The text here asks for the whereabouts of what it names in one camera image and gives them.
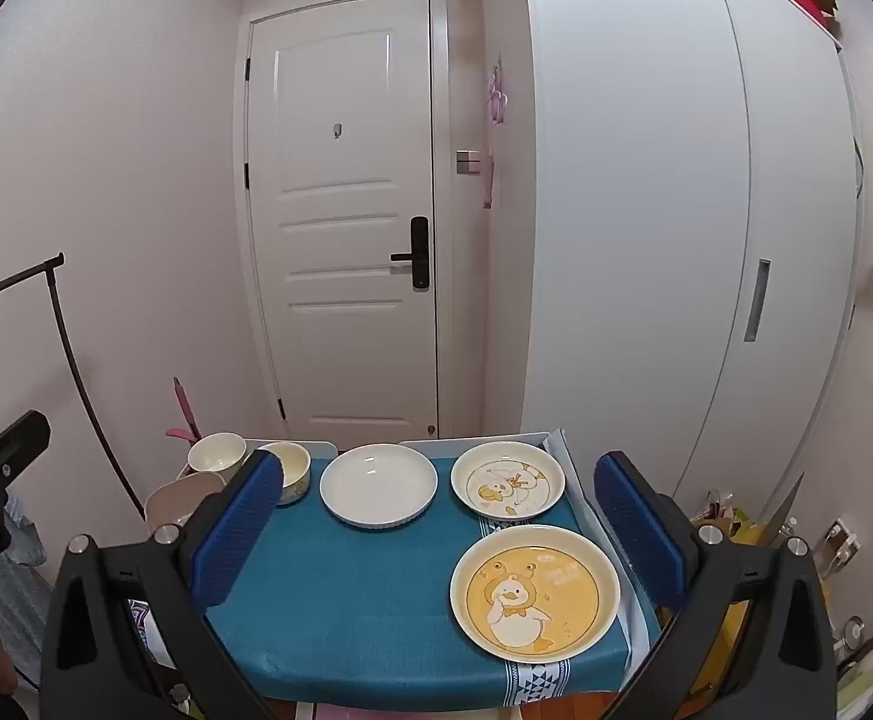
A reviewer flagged white plate with duck print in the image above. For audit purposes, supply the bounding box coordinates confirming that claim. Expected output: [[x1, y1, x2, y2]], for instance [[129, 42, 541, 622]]
[[450, 441, 567, 522]]

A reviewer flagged wall power outlet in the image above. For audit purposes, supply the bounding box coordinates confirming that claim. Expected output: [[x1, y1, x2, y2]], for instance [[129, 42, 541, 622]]
[[818, 519, 862, 578]]

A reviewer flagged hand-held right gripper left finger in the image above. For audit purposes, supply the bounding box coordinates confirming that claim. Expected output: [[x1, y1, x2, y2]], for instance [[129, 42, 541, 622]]
[[40, 450, 286, 720]]

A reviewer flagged pink wall decoration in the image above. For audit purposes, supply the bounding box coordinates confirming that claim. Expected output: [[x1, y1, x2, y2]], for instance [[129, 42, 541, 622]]
[[473, 52, 512, 209]]

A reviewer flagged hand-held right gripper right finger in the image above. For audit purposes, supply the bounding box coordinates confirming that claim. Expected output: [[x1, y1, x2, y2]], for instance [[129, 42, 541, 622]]
[[593, 451, 839, 720]]

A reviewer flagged striped grey cloth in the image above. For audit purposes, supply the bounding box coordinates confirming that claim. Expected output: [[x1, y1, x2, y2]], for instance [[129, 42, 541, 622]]
[[0, 499, 55, 680]]

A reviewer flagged plain cream bowl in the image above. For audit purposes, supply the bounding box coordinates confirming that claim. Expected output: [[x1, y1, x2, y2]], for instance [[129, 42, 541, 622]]
[[187, 433, 248, 485]]

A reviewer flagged white door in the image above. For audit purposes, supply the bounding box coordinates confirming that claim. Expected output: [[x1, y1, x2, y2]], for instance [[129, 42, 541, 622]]
[[245, 0, 441, 443]]

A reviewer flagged cream bowl with duck print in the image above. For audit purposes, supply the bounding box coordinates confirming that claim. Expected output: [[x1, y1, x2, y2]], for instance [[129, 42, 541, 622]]
[[256, 441, 312, 506]]

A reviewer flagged yellow plate with duck print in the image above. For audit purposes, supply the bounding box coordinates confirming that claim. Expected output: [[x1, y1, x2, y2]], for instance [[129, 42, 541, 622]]
[[449, 525, 622, 662]]

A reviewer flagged plain white plate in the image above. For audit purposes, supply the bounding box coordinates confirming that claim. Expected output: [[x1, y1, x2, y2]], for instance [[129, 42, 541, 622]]
[[320, 444, 439, 527]]

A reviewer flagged white wardrobe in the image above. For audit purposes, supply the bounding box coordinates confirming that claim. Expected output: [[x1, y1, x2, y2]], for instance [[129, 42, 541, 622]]
[[481, 0, 865, 533]]

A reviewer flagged blue tablecloth with white pattern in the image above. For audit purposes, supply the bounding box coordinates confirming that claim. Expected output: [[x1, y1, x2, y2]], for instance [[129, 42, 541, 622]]
[[203, 454, 632, 710]]

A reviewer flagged pink plastic basin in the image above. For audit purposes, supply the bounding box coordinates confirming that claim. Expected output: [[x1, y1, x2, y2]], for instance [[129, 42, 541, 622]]
[[143, 471, 229, 541]]

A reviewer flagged black door lock handle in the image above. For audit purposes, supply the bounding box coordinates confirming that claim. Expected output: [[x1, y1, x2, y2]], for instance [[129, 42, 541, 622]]
[[391, 217, 431, 290]]

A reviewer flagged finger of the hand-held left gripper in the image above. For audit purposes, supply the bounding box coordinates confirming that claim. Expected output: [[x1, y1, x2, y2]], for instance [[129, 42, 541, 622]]
[[0, 410, 52, 482]]

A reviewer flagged black clothes rack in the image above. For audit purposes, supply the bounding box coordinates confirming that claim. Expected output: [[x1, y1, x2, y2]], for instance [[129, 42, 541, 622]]
[[0, 253, 145, 520]]

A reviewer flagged pink plastic tool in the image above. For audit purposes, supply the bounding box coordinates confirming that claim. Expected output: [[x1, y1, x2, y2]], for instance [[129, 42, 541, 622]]
[[166, 377, 202, 442]]

